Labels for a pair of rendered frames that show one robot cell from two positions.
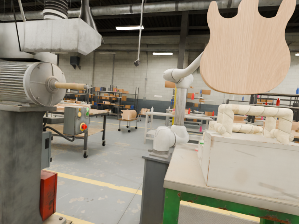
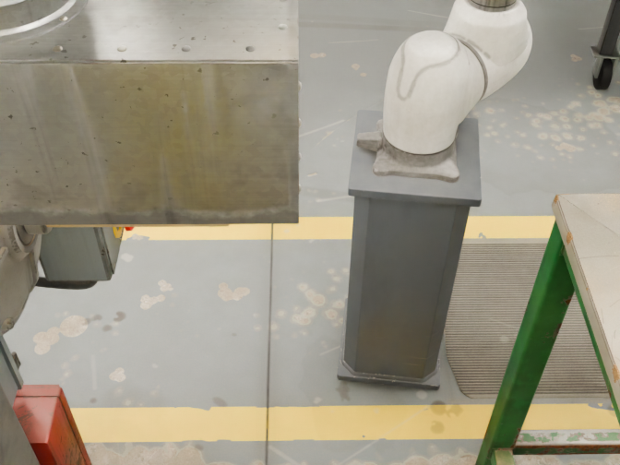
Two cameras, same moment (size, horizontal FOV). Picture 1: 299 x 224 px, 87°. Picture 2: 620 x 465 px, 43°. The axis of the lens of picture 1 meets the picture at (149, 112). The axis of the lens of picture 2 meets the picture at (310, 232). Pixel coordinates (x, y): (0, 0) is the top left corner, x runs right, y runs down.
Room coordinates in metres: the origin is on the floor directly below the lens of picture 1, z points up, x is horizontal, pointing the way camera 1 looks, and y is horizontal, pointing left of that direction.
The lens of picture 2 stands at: (0.29, 0.43, 1.80)
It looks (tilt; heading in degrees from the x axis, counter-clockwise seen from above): 46 degrees down; 345
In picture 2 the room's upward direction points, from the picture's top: 1 degrees clockwise
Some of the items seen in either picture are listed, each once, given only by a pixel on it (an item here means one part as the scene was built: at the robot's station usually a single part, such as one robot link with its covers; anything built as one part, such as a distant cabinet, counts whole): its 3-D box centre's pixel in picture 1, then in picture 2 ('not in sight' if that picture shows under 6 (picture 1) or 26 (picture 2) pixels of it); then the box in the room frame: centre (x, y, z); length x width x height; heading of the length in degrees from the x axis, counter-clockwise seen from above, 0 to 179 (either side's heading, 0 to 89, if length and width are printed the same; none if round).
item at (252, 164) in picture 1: (244, 160); not in sight; (0.56, -0.36, 1.02); 0.27 x 0.15 x 0.17; 80
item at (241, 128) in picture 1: (236, 128); not in sight; (0.67, -0.38, 1.12); 0.20 x 0.03 x 0.03; 79
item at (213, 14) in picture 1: (216, 13); not in sight; (0.74, -0.26, 1.62); 0.07 x 0.04 x 0.09; 79
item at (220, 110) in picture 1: (221, 120); not in sight; (0.61, -0.28, 1.15); 0.03 x 0.03 x 0.09
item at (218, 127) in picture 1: (220, 128); not in sight; (0.57, -0.26, 1.12); 0.11 x 0.03 x 0.03; 170
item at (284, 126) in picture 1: (284, 128); not in sight; (0.50, -0.43, 1.15); 0.03 x 0.03 x 0.09
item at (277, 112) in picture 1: (256, 110); not in sight; (0.52, -0.35, 1.20); 0.20 x 0.03 x 0.03; 79
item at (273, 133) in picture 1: (279, 134); not in sight; (0.54, -0.45, 1.12); 0.11 x 0.03 x 0.03; 170
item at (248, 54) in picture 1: (243, 48); not in sight; (0.71, -0.39, 1.46); 0.35 x 0.04 x 0.40; 79
